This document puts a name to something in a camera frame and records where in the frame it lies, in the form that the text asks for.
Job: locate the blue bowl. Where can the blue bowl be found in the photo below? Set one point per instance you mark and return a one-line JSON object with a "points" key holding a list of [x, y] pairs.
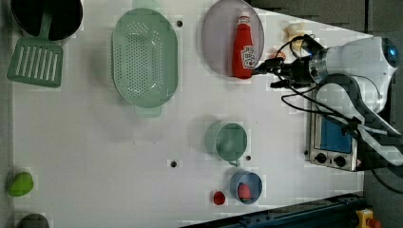
{"points": [[250, 178]]}

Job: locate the red strawberry toy in bowl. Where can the red strawberry toy in bowl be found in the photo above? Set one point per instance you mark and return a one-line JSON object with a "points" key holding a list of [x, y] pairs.
{"points": [[244, 192]]}

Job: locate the green perforated colander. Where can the green perforated colander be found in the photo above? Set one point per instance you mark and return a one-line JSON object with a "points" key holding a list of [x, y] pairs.
{"points": [[145, 58]]}

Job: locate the black pot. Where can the black pot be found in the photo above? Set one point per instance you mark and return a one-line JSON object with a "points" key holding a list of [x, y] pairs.
{"points": [[67, 16]]}

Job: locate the blue metal frame rail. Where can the blue metal frame rail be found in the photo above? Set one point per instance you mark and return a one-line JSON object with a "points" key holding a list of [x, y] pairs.
{"points": [[334, 212]]}

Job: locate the green mug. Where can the green mug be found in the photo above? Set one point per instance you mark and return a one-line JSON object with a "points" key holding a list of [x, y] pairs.
{"points": [[227, 140]]}

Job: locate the lilac round plate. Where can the lilac round plate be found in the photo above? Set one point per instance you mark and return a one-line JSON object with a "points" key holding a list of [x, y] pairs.
{"points": [[218, 33]]}

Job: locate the peeled banana toy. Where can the peeled banana toy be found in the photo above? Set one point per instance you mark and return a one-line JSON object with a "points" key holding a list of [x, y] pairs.
{"points": [[292, 31]]}

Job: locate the yellow red emergency button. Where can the yellow red emergency button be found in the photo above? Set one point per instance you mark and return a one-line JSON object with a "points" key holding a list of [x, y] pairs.
{"points": [[366, 219]]}

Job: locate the orange slice toy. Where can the orange slice toy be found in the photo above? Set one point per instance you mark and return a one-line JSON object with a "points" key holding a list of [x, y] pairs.
{"points": [[279, 54]]}

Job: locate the silver black toaster oven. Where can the silver black toaster oven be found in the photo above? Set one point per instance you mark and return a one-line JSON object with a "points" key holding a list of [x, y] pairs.
{"points": [[332, 145]]}

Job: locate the green slotted spatula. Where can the green slotted spatula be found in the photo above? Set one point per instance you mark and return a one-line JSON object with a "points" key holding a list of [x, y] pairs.
{"points": [[37, 61]]}

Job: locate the green pear toy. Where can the green pear toy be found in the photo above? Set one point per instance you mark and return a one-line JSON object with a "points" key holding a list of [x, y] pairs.
{"points": [[22, 184]]}

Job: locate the red ketchup bottle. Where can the red ketchup bottle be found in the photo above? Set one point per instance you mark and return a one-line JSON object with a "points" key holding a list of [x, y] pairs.
{"points": [[243, 60]]}

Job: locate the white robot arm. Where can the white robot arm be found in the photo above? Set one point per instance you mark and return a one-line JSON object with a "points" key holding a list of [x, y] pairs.
{"points": [[352, 85]]}

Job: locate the grey round object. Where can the grey round object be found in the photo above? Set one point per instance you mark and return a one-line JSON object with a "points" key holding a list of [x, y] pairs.
{"points": [[33, 221]]}

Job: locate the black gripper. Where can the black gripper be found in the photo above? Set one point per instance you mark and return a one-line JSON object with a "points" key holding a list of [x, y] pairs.
{"points": [[297, 72]]}

